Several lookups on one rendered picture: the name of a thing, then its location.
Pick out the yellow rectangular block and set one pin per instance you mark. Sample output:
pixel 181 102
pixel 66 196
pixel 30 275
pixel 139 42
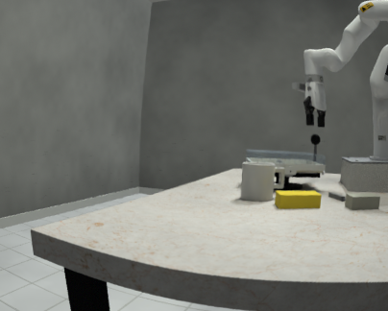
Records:
pixel 297 199

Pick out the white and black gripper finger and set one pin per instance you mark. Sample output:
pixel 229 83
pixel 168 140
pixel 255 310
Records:
pixel 309 112
pixel 321 118

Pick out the white mug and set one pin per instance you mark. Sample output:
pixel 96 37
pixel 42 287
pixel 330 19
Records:
pixel 257 183

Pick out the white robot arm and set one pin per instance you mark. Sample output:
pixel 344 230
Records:
pixel 364 24

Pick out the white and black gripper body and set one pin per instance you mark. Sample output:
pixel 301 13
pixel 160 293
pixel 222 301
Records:
pixel 317 93

